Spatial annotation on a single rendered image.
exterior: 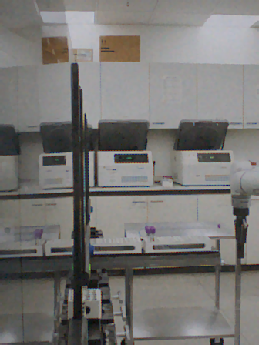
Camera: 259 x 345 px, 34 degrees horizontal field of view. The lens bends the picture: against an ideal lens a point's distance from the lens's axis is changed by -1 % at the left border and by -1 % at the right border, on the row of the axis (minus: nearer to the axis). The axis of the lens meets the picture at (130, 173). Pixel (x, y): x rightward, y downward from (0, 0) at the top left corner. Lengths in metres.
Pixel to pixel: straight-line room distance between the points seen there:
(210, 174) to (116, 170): 0.95
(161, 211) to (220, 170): 0.73
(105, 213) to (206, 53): 2.20
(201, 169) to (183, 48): 1.50
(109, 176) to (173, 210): 0.73
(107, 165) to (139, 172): 0.33
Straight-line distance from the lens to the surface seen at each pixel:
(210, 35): 5.14
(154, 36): 5.00
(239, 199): 1.94
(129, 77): 4.52
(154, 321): 2.56
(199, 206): 4.32
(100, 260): 1.85
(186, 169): 4.26
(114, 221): 4.20
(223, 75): 4.72
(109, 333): 1.09
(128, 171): 4.17
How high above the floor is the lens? 1.26
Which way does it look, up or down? 3 degrees down
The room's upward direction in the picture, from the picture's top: straight up
